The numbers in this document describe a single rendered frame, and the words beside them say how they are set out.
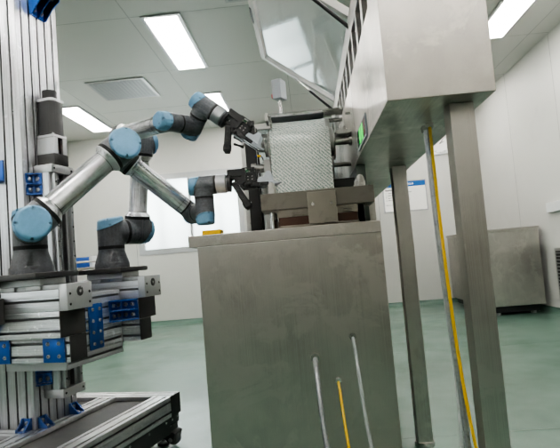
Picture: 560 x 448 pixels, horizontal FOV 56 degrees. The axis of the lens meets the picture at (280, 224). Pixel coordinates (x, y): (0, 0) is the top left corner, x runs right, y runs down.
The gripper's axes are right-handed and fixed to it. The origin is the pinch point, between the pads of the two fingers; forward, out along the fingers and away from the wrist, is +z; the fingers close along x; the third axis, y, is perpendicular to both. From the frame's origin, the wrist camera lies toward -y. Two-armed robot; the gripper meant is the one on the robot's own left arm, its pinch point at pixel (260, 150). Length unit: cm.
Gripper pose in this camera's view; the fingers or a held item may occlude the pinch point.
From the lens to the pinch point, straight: 216.1
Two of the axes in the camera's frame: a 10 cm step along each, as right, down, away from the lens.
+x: 0.5, 0.6, 10.0
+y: 5.8, -8.2, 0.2
